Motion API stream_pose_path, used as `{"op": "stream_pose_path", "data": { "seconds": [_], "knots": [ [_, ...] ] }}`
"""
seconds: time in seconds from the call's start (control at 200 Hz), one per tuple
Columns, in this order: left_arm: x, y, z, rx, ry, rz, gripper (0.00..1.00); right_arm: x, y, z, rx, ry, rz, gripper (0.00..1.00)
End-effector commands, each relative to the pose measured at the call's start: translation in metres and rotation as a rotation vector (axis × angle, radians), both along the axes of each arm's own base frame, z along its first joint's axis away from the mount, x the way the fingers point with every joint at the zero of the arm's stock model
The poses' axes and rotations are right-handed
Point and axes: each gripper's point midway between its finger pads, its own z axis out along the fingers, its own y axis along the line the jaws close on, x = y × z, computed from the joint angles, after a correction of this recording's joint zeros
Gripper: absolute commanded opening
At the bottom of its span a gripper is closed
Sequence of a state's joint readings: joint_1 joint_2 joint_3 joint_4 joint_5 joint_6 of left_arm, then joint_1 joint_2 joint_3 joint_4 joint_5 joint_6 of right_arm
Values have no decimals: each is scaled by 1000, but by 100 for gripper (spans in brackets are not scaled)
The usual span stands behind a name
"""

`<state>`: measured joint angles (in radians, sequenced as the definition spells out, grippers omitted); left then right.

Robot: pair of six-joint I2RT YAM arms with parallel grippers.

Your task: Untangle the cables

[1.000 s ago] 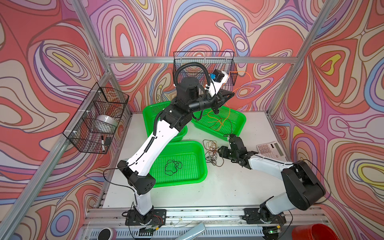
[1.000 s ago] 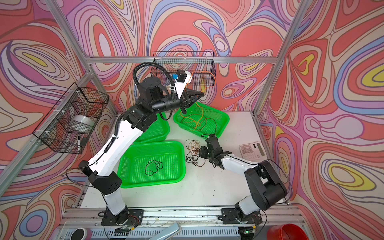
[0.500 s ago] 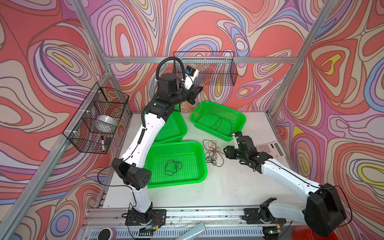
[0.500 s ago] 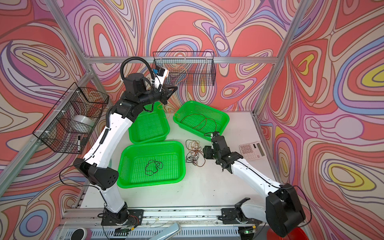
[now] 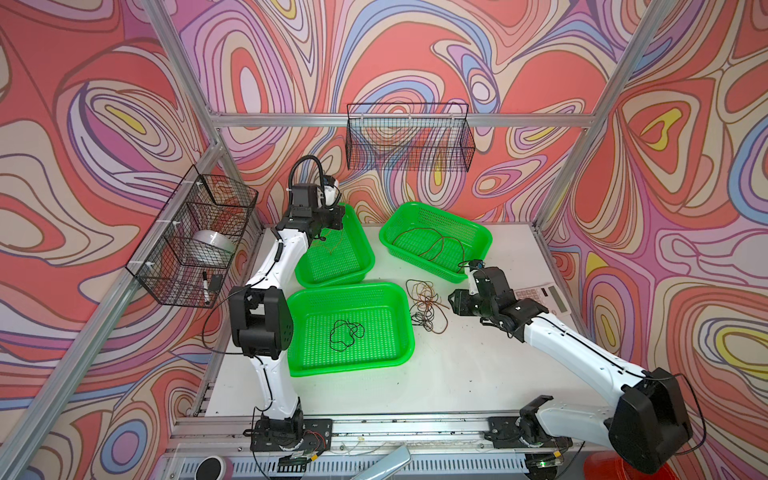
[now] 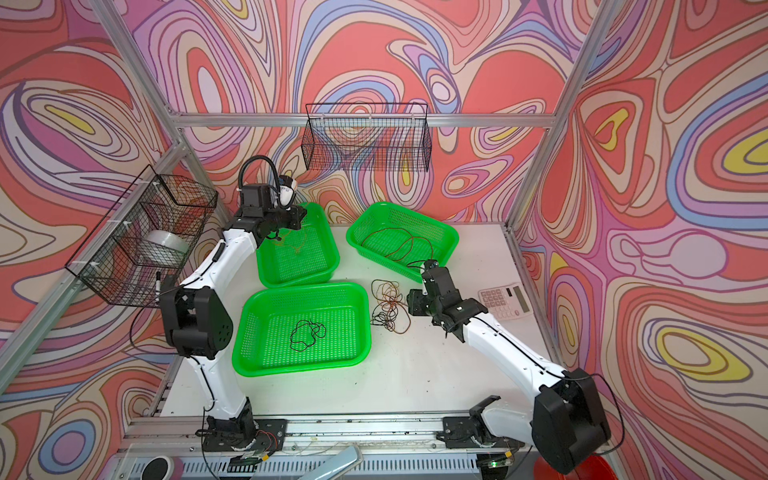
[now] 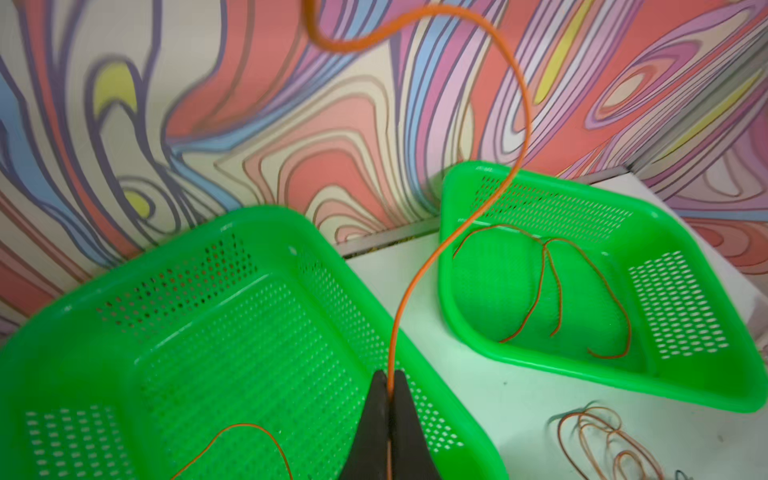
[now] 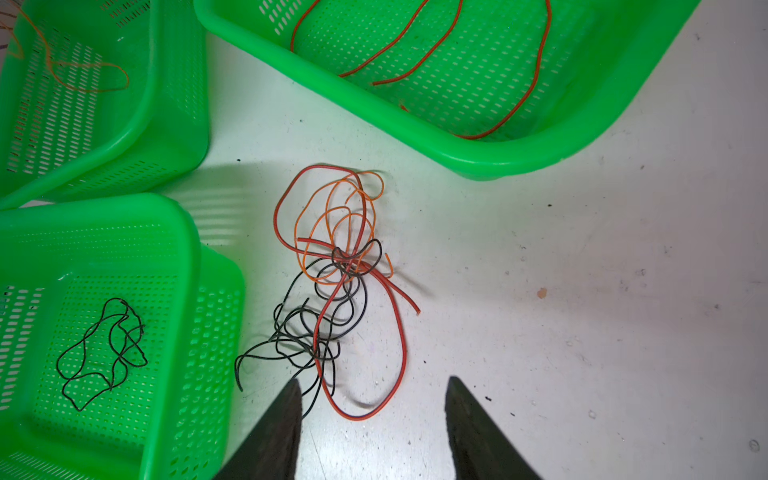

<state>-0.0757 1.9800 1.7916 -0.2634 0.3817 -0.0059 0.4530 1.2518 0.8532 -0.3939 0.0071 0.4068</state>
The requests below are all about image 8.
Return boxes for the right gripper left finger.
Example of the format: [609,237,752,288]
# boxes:
[214,379,302,480]

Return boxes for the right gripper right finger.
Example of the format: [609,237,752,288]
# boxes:
[445,376,541,480]

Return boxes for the cable bundle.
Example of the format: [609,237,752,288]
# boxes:
[233,164,421,422]

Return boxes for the green basket front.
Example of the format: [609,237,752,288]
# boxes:
[1,193,244,479]

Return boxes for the green basket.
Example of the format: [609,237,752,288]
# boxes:
[1,1,209,209]
[194,0,696,180]
[1,193,244,479]

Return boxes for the black cable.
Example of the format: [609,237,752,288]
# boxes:
[55,297,149,413]

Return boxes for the red cable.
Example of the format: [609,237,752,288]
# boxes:
[290,0,553,141]

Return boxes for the orange cable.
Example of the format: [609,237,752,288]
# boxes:
[0,5,131,94]

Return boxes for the green basket back right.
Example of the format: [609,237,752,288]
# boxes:
[194,0,696,180]

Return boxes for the green basket back left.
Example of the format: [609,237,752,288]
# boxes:
[1,1,209,209]

